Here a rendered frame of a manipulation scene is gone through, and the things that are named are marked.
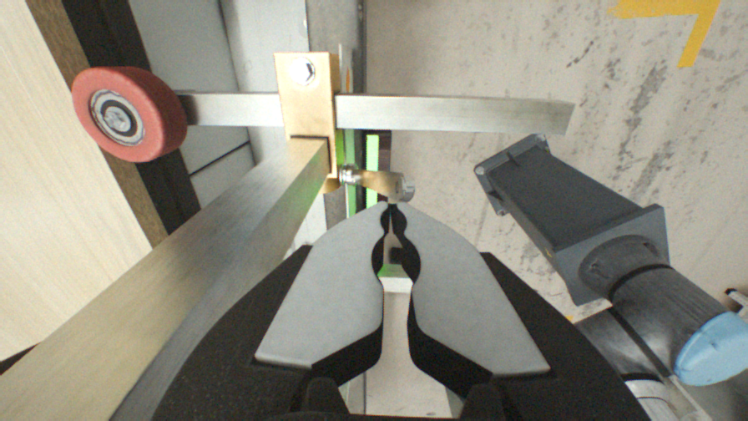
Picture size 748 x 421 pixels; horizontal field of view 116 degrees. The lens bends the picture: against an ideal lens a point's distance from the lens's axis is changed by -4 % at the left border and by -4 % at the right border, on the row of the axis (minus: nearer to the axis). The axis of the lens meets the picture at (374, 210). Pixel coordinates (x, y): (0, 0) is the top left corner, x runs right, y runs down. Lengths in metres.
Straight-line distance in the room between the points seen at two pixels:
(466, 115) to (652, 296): 0.62
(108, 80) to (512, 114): 0.35
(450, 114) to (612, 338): 0.62
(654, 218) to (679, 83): 0.84
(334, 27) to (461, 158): 0.92
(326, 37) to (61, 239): 0.42
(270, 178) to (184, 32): 0.34
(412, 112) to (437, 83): 0.88
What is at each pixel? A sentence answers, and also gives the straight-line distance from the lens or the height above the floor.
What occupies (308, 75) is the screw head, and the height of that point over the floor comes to 0.88.
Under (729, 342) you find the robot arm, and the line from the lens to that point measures 0.76.
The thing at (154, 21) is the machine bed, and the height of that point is 0.77.
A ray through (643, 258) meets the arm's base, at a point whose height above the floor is 0.67.
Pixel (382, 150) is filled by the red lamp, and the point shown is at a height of 0.70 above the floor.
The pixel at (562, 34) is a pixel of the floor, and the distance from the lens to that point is 1.29.
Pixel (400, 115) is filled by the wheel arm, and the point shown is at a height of 0.86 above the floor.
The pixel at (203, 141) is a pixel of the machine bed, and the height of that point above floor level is 0.75.
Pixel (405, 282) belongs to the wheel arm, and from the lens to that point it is 0.40.
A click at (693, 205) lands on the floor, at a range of 2.02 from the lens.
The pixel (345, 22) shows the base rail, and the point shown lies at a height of 0.70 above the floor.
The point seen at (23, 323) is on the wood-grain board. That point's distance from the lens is 0.73.
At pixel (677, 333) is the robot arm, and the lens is 0.76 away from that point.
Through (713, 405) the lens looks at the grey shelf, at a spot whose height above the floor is 0.29.
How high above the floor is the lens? 1.12
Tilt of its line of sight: 60 degrees down
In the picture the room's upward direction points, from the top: 175 degrees counter-clockwise
